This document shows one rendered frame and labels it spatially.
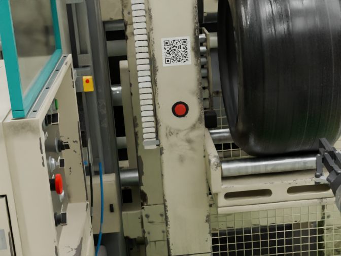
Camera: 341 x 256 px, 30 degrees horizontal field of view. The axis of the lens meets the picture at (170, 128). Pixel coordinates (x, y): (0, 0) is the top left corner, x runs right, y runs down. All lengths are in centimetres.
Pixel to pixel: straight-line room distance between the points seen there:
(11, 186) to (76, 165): 56
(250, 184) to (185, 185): 20
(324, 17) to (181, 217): 69
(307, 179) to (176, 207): 38
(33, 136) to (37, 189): 9
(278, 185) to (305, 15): 46
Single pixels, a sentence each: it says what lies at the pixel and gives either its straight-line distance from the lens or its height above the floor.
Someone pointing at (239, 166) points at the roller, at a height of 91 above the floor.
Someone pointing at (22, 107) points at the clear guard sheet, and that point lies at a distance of 98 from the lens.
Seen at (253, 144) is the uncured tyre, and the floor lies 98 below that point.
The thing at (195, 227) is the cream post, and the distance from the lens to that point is 186.
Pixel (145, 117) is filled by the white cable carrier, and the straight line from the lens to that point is 174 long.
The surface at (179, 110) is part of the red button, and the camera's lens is 173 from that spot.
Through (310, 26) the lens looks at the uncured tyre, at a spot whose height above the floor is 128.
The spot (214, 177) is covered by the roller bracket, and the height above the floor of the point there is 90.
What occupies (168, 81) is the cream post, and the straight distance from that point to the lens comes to 171.
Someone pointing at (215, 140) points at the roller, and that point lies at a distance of 198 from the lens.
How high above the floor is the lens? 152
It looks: 17 degrees down
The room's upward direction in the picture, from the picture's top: 4 degrees counter-clockwise
